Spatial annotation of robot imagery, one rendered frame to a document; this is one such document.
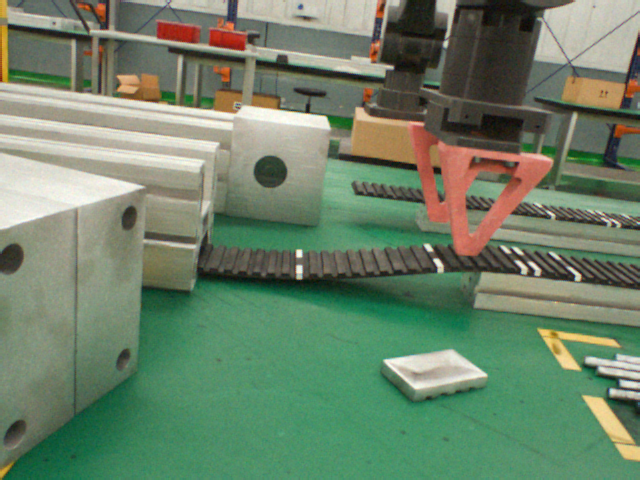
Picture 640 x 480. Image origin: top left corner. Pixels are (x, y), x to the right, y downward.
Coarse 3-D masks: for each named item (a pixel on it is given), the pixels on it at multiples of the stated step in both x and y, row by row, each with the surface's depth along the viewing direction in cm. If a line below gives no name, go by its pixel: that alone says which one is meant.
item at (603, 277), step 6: (576, 258) 47; (582, 258) 48; (588, 258) 47; (582, 264) 46; (588, 264) 46; (594, 264) 46; (588, 270) 45; (594, 270) 45; (600, 270) 45; (606, 270) 45; (594, 276) 44; (600, 276) 43; (606, 276) 44; (612, 276) 44; (600, 282) 43; (606, 282) 43; (612, 282) 43; (618, 282) 43
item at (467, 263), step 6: (450, 246) 46; (450, 252) 46; (456, 258) 44; (462, 258) 44; (468, 258) 44; (474, 258) 44; (480, 258) 44; (462, 264) 43; (468, 264) 42; (474, 264) 43; (480, 264) 43; (462, 270) 42; (468, 270) 42; (474, 270) 42; (480, 270) 42; (486, 270) 42
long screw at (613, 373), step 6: (600, 366) 36; (600, 372) 36; (606, 372) 36; (612, 372) 36; (618, 372) 36; (624, 372) 36; (630, 372) 36; (636, 372) 36; (612, 378) 36; (618, 378) 36; (624, 378) 36; (630, 378) 36; (636, 378) 36
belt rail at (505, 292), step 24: (480, 288) 44; (504, 288) 43; (528, 288) 43; (552, 288) 43; (576, 288) 43; (600, 288) 43; (624, 288) 43; (528, 312) 44; (552, 312) 44; (576, 312) 44; (600, 312) 44; (624, 312) 44
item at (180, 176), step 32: (0, 128) 43; (32, 128) 43; (64, 128) 43; (96, 128) 45; (64, 160) 36; (96, 160) 36; (128, 160) 36; (160, 160) 37; (192, 160) 38; (160, 192) 38; (192, 192) 38; (160, 224) 38; (192, 224) 38; (160, 256) 38; (192, 256) 38; (160, 288) 39; (192, 288) 40
